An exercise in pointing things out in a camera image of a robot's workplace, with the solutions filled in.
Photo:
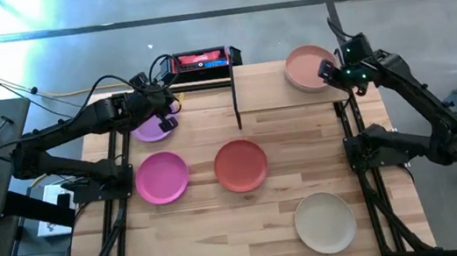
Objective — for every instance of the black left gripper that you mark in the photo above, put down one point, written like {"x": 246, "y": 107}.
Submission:
{"x": 158, "y": 97}

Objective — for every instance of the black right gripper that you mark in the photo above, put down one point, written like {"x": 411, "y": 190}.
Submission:
{"x": 358, "y": 69}

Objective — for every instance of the purple plate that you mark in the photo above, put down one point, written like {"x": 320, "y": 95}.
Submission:
{"x": 147, "y": 132}

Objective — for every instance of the peach orange plate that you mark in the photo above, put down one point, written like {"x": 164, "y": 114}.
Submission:
{"x": 302, "y": 67}

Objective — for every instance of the magenta pink plate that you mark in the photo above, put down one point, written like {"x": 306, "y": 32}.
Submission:
{"x": 162, "y": 177}

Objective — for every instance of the terracotta red plate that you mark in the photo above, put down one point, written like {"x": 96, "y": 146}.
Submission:
{"x": 240, "y": 164}

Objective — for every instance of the cream plate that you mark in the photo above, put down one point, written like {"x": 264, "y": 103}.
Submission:
{"x": 325, "y": 222}

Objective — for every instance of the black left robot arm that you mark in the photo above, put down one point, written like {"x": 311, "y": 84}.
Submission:
{"x": 65, "y": 127}

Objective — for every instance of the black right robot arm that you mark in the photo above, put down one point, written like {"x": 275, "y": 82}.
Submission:
{"x": 423, "y": 93}

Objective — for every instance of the black and red toolbox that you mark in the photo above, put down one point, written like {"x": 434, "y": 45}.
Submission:
{"x": 202, "y": 63}

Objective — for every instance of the white box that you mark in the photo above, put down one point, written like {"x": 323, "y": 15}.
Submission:
{"x": 53, "y": 226}

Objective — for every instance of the black slanted beam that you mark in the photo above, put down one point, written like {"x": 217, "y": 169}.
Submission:
{"x": 36, "y": 211}

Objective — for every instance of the wooden shelf with black frame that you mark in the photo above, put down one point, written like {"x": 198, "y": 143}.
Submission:
{"x": 263, "y": 88}

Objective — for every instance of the black aluminium table frame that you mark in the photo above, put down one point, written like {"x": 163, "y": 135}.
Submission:
{"x": 131, "y": 211}

